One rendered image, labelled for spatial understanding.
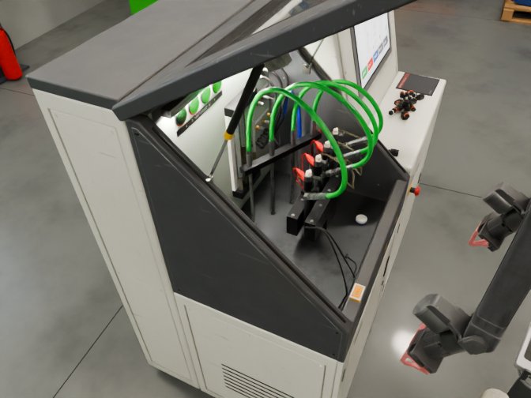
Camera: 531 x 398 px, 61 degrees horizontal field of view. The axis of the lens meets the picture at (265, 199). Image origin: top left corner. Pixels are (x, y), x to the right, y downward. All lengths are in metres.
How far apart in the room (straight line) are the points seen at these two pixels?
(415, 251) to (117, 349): 1.68
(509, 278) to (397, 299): 1.68
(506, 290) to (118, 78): 0.91
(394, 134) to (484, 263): 1.21
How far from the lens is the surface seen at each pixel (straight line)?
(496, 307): 0.90
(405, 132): 1.85
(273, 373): 1.62
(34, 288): 2.80
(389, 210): 1.54
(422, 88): 2.16
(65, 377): 2.42
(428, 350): 1.08
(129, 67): 1.18
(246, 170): 1.42
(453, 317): 0.99
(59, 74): 1.21
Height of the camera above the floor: 2.00
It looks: 43 degrees down
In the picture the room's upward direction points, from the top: 2 degrees counter-clockwise
